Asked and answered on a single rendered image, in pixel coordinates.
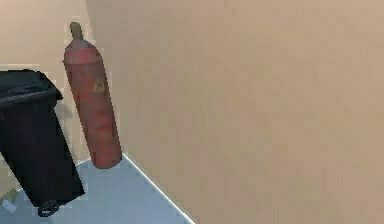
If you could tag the black wheeled trash can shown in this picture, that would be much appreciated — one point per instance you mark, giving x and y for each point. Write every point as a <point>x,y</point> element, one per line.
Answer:
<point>33,140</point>

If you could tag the red gas cylinder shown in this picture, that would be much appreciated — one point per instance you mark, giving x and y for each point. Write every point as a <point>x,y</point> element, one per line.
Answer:
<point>95,110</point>

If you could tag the small green and white object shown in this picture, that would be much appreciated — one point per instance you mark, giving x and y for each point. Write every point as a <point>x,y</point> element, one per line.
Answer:
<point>9,199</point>

